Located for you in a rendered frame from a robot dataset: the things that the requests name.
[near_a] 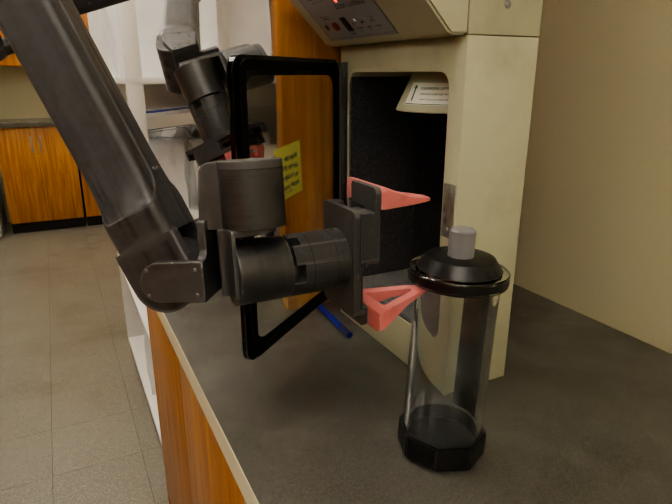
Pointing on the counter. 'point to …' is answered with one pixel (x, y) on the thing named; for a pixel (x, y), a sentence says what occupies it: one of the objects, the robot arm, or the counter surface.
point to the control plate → (325, 14)
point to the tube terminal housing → (473, 131)
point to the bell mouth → (425, 94)
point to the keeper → (448, 209)
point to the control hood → (407, 21)
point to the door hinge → (343, 130)
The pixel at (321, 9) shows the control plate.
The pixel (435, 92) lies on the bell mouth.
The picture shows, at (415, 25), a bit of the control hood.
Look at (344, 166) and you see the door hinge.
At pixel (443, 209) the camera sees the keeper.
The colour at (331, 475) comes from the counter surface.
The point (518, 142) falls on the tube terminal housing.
